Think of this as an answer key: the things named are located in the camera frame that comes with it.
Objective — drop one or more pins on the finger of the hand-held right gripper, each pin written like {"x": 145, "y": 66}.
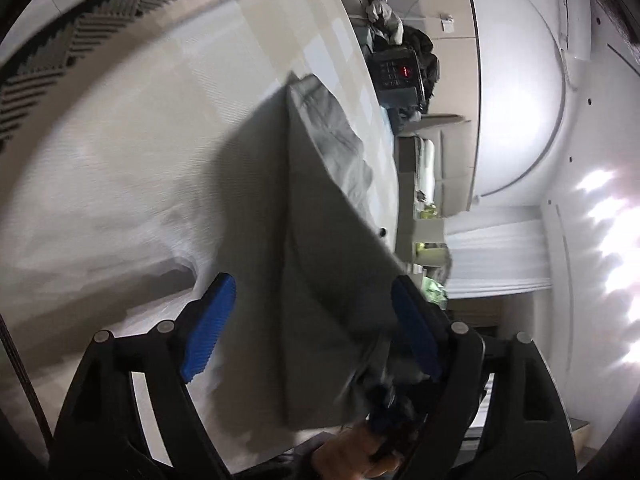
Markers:
{"x": 382, "y": 410}

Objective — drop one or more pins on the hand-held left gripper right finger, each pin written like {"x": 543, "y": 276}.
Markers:
{"x": 415, "y": 330}

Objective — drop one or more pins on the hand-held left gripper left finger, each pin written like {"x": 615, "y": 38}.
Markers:
{"x": 210, "y": 330}

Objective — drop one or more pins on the grey t-shirt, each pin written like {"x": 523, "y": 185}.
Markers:
{"x": 320, "y": 240}

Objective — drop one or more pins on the light grey clothes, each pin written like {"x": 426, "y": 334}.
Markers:
{"x": 385, "y": 12}

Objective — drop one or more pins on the person's right hand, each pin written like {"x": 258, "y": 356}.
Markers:
{"x": 350, "y": 455}

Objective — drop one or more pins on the green plastic bag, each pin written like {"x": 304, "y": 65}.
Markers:
{"x": 434, "y": 290}

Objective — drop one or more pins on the white curtain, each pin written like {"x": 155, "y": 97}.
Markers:
{"x": 500, "y": 260}

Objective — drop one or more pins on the beige bed headboard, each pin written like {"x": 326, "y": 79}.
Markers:
{"x": 452, "y": 170}

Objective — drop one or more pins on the black electric pressure cooker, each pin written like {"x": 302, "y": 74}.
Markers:
{"x": 400, "y": 72}

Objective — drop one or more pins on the black jacket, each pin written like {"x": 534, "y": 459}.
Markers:
{"x": 427, "y": 55}

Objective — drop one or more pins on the black white zigzag mat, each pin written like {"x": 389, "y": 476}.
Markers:
{"x": 30, "y": 85}

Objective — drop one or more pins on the white air conditioner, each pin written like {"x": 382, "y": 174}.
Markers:
{"x": 575, "y": 20}

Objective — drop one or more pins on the white wall socket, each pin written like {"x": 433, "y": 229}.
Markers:
{"x": 446, "y": 22}

